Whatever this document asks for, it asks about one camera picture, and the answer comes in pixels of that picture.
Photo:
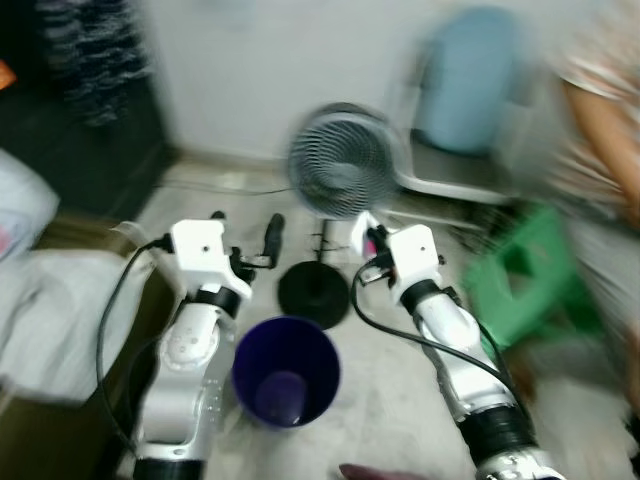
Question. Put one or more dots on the pale grey cloth heap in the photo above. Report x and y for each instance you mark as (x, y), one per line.
(60, 310)

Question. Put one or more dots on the white pink wrapper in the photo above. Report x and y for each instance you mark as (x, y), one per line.
(362, 228)

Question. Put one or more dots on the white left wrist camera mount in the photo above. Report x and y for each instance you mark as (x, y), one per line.
(200, 245)

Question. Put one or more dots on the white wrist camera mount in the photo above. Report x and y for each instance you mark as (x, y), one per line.
(412, 255)
(200, 245)

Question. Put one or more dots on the green plastic stool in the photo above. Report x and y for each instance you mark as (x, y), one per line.
(500, 300)

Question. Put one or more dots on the light blue white chair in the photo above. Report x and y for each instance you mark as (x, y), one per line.
(470, 80)

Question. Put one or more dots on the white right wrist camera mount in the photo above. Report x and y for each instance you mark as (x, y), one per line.
(412, 255)

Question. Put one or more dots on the dark maroon cloth piece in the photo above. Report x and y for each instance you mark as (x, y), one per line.
(385, 472)

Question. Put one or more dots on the grey standing fan black base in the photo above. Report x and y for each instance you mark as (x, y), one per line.
(345, 160)

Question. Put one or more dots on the purple plastic waste bin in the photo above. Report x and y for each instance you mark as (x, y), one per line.
(250, 370)

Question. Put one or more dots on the dark striped hanging cloth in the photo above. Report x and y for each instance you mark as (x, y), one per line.
(95, 60)

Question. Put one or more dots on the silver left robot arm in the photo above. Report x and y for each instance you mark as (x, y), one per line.
(185, 370)

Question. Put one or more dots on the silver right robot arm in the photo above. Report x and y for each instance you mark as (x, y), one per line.
(455, 340)

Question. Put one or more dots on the person in grey trousers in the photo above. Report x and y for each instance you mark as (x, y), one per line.
(610, 140)

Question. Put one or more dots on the dark cabinet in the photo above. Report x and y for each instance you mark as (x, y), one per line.
(60, 160)

